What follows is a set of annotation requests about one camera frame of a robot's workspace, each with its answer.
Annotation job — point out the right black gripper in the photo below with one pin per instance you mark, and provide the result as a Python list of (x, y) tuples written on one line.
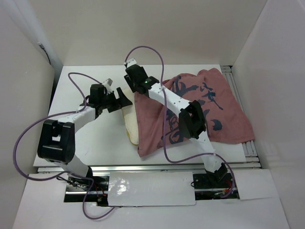
[(130, 82)]

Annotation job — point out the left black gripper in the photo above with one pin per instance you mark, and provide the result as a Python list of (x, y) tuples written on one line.
[(121, 101)]

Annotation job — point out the cream yellow pillow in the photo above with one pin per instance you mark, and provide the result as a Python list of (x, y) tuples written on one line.
[(130, 118)]

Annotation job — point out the pink red printed pillowcase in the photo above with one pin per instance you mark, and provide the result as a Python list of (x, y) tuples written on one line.
[(208, 90)]

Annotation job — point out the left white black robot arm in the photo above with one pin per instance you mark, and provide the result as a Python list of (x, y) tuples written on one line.
[(57, 141)]

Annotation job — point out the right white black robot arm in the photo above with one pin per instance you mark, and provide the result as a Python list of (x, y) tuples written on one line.
[(191, 120)]

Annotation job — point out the white cover plate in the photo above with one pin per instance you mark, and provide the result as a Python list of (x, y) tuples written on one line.
[(151, 189)]

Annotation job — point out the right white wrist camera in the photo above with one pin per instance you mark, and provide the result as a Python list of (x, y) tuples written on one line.
[(130, 62)]

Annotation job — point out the small wall cable plug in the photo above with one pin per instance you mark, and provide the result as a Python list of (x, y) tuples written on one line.
[(43, 48)]

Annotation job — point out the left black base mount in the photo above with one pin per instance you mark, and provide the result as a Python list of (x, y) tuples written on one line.
[(76, 189)]

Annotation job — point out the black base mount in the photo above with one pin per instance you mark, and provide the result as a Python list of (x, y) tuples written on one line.
[(76, 189), (204, 189)]

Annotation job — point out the aluminium rail front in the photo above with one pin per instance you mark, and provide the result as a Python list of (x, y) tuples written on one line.
[(147, 168)]

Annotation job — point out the aluminium rail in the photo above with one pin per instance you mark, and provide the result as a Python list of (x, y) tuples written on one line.
[(246, 134), (147, 168)]

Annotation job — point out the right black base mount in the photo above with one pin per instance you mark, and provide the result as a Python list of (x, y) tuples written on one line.
[(204, 189)]

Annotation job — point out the aluminium rail right side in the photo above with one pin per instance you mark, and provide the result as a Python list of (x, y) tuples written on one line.
[(246, 134)]

